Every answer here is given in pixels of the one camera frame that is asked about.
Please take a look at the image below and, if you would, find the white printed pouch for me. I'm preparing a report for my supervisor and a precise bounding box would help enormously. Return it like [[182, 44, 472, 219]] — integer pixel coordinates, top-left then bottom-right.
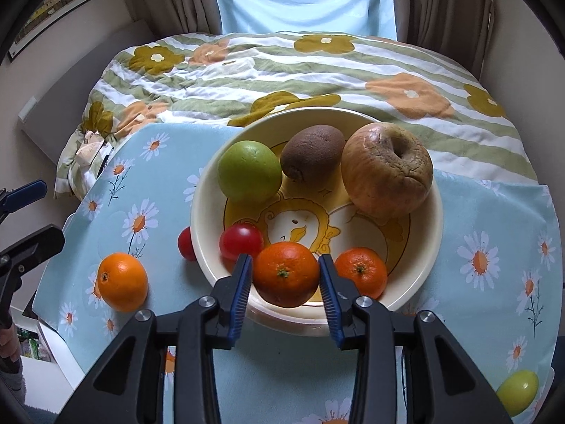
[[75, 130, 107, 169]]

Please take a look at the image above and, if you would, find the small tangerine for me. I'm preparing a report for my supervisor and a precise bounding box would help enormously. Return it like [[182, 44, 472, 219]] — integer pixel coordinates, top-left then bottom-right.
[[334, 247, 389, 300]]

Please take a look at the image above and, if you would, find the person's left hand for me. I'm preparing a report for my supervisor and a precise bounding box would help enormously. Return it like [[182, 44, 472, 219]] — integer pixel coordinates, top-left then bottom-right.
[[0, 323, 21, 363]]

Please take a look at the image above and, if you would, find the wrinkled brown apple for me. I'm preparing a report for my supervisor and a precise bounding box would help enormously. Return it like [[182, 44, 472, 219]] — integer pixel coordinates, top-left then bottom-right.
[[341, 122, 434, 218]]

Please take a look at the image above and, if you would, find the cream cartoon print bowl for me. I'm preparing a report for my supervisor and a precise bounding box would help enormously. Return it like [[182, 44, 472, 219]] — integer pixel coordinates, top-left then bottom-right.
[[190, 106, 444, 339]]

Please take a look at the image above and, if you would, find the blue daisy print tablecloth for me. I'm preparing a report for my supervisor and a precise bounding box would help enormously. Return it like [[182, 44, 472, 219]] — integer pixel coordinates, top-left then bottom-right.
[[32, 123, 559, 424]]

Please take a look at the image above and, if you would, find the person's left forearm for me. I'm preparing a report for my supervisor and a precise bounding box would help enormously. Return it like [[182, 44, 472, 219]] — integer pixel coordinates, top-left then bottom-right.
[[0, 360, 24, 393]]

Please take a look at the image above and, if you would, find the red cherry tomato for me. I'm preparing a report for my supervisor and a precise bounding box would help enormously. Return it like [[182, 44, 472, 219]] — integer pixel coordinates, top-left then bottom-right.
[[177, 226, 198, 262], [219, 223, 266, 262]]

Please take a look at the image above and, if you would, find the white headboard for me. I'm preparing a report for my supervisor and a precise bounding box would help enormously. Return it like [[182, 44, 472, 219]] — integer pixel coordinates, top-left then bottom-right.
[[18, 20, 155, 133]]

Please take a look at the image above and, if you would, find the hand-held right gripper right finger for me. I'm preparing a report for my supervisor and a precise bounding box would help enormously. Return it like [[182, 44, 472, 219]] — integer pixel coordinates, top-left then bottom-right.
[[318, 254, 515, 424]]

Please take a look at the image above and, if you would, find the green apple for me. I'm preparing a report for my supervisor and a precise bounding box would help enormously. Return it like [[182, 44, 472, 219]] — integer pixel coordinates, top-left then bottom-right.
[[217, 140, 283, 205], [495, 370, 540, 412]]

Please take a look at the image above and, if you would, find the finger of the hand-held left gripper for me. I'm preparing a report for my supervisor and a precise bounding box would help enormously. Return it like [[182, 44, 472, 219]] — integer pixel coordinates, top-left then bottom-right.
[[0, 179, 48, 222], [0, 224, 66, 294]]

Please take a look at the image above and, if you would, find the light blue window cloth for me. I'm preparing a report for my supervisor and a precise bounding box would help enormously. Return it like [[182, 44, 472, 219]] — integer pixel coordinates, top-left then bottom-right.
[[207, 0, 398, 42]]

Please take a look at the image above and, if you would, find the striped floral quilt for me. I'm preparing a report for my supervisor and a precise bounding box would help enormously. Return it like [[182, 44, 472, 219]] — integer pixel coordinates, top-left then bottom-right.
[[54, 31, 539, 199]]

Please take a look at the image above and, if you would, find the large orange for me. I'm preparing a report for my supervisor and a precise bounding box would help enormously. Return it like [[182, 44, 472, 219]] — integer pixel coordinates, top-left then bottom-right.
[[252, 242, 321, 308]]

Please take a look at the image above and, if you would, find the brown kiwi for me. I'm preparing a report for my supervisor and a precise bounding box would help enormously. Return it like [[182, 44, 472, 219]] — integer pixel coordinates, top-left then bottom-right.
[[280, 125, 347, 183]]

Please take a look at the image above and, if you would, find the framed wall poster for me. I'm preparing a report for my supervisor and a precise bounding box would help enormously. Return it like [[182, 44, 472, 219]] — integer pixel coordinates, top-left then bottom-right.
[[6, 0, 107, 63]]

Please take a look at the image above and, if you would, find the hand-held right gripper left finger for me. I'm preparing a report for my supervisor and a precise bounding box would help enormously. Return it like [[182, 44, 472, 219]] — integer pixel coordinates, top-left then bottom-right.
[[55, 254, 254, 424]]

